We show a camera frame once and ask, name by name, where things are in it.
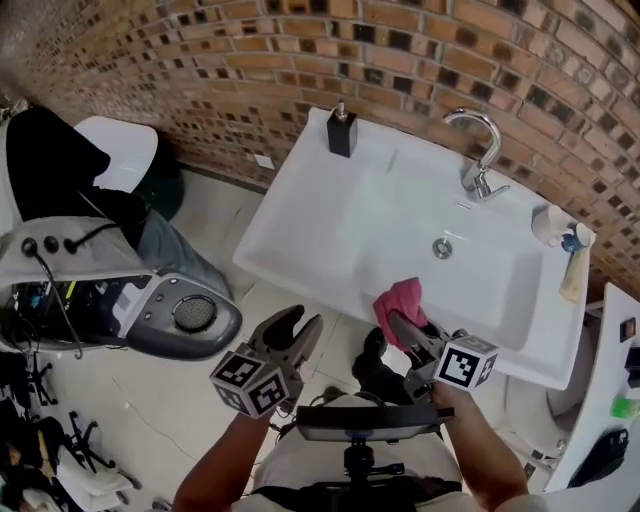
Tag person's left forearm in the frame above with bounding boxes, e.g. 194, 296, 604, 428
172, 409, 282, 512

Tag grey machine housing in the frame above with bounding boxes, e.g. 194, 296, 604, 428
0, 215, 244, 361

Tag blue and white cup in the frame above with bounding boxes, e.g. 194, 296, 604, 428
559, 222, 595, 254

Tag person's right forearm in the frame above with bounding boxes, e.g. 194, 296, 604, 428
432, 382, 532, 512

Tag black office chair base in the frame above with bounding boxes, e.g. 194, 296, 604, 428
19, 357, 59, 407
59, 410, 117, 475

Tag person's black shoe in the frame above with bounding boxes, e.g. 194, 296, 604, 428
351, 326, 402, 401

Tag black bag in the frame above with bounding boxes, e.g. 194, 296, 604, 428
581, 428, 631, 482

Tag chrome faucet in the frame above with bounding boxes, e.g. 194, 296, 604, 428
443, 108, 512, 202

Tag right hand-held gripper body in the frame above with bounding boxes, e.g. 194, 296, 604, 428
403, 329, 500, 404

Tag cream tube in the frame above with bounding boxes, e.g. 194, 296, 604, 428
559, 248, 592, 304

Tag pink cloth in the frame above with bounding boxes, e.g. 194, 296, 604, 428
372, 278, 430, 354

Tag white side shelf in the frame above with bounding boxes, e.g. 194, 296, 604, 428
543, 281, 640, 495

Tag black chest-mounted device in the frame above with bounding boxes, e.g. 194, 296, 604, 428
296, 403, 442, 444

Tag white ceramic sink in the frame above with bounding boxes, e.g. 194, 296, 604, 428
232, 106, 599, 392

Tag green bottle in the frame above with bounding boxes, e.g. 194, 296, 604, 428
610, 396, 640, 419

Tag black garment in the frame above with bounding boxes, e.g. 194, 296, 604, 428
5, 106, 151, 251

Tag person's white shirt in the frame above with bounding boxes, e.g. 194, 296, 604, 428
247, 394, 464, 512

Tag white chair seat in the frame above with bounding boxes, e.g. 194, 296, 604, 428
73, 115, 159, 194

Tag grey fabric cover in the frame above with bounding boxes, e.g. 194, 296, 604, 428
136, 208, 232, 303

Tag black soap dispenser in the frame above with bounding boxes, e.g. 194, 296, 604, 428
326, 101, 359, 159

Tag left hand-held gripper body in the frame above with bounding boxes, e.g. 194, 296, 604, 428
208, 342, 307, 420

